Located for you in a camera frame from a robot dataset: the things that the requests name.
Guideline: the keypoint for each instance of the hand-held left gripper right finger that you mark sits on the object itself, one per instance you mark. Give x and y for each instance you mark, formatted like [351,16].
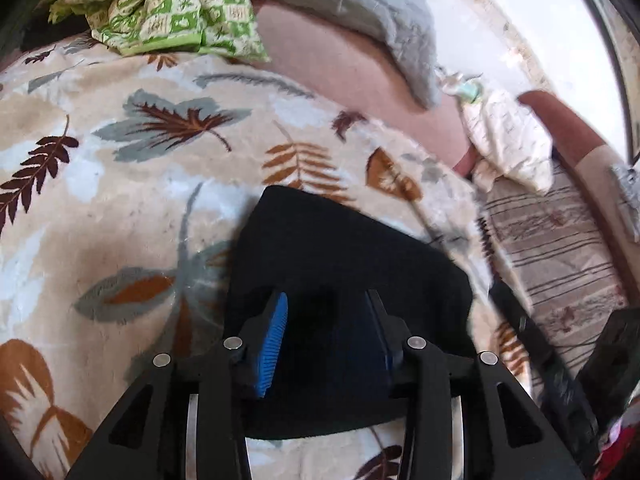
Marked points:
[381,332]

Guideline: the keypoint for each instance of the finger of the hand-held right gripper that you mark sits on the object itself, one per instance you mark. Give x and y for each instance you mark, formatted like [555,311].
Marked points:
[540,355]

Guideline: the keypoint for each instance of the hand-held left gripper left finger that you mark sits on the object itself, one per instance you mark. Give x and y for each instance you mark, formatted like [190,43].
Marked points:
[272,345]

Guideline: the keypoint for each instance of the black pants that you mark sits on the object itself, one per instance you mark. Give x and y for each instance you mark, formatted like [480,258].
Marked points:
[345,245]

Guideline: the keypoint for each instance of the red cloth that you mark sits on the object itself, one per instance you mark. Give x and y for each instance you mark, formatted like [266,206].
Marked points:
[620,452]

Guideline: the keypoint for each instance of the striped beige mattress cover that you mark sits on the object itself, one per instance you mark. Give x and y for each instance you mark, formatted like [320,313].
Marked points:
[550,255]

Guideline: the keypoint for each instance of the grey object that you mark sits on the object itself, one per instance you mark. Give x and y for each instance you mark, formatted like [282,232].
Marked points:
[627,200]

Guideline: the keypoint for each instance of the white printed pillow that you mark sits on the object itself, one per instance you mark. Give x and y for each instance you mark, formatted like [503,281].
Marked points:
[510,140]

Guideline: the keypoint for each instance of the beige leaf print blanket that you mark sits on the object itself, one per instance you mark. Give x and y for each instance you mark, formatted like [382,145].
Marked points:
[125,185]

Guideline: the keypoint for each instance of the small pale green cloth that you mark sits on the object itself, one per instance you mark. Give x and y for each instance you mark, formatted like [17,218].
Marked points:
[465,89]

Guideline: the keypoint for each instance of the pink bed sheet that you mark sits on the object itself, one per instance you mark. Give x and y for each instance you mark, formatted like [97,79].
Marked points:
[360,65]

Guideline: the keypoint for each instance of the green patterned quilt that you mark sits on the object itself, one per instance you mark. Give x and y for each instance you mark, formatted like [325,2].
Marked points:
[165,5]

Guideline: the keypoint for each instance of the brown padded bed frame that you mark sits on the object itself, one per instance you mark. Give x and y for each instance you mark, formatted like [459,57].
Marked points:
[580,150]

